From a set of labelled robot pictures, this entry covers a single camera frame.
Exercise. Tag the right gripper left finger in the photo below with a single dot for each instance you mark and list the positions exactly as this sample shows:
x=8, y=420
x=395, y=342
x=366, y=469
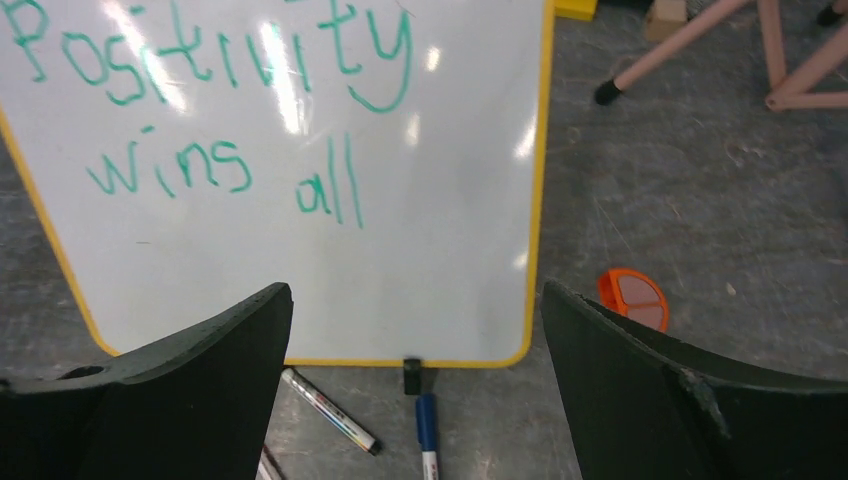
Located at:
x=193, y=405

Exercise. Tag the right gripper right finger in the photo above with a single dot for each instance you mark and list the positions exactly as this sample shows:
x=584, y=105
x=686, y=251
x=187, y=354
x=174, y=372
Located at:
x=644, y=405

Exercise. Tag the orange framed whiteboard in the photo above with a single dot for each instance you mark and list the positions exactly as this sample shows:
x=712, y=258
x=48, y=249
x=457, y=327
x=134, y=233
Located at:
x=383, y=158

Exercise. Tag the red whiteboard marker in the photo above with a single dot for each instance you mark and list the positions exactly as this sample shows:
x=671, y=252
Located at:
x=268, y=468

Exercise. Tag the black whiteboard marker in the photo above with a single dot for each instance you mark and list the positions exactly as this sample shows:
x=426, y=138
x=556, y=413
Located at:
x=330, y=411

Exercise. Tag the blue whiteboard marker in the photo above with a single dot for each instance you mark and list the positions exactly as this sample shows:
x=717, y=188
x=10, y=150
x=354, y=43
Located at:
x=427, y=434

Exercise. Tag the orange toy piece right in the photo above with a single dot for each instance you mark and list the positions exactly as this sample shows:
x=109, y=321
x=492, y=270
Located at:
x=632, y=294

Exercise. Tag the beige wooden cube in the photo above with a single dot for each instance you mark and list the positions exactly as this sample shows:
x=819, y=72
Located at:
x=664, y=18

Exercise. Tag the yellow block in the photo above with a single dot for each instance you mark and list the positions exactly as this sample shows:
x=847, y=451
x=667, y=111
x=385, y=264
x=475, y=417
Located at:
x=583, y=10

